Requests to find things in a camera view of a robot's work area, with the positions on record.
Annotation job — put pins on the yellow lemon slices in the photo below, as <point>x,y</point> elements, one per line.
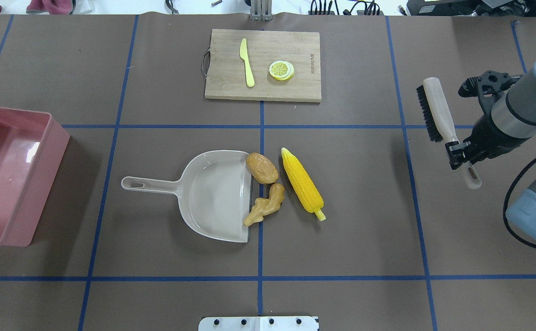
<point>281,70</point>

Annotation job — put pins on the beige plastic dustpan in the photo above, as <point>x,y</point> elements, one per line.
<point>214,194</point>

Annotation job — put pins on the metal base plate with bolts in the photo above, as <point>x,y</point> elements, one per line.
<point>260,323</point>

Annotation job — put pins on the wooden cutting board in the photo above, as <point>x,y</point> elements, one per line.
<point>225,77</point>

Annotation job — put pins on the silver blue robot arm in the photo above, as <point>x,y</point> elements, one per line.
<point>509,119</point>

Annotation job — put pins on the pink cloth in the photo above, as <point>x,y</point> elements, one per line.
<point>53,7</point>

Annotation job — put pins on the yellow plastic knife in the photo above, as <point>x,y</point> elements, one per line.
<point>249,77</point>

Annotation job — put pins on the yellow toy corn cob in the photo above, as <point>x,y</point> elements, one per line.
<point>304,187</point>

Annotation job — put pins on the brown toy potato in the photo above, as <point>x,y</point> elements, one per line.
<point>262,169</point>

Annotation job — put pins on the aluminium camera post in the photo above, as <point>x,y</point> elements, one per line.
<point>260,10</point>

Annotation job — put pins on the pink plastic bin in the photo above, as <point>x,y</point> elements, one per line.
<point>32,145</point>

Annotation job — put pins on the beige hand brush black bristles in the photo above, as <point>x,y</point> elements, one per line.
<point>440,125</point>

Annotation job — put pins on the tan toy ginger root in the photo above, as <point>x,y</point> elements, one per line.
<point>266,206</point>

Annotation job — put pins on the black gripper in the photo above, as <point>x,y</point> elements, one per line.
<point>485,134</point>

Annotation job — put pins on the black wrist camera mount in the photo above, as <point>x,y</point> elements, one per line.
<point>488,88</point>

